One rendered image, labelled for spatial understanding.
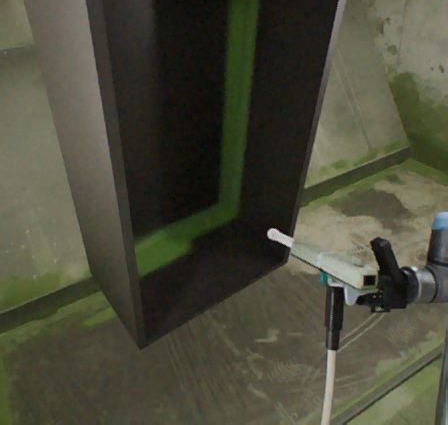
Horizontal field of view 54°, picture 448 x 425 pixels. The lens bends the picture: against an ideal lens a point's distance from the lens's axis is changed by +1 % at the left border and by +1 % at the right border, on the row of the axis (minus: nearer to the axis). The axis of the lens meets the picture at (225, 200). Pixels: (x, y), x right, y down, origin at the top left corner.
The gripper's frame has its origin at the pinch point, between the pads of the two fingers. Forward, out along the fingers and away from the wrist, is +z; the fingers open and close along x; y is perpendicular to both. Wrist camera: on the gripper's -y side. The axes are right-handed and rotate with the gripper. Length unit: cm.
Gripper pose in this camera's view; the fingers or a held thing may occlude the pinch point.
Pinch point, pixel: (331, 277)
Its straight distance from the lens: 101.6
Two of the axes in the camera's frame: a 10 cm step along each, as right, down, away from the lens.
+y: -0.7, 9.9, 1.1
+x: -3.1, -1.3, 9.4
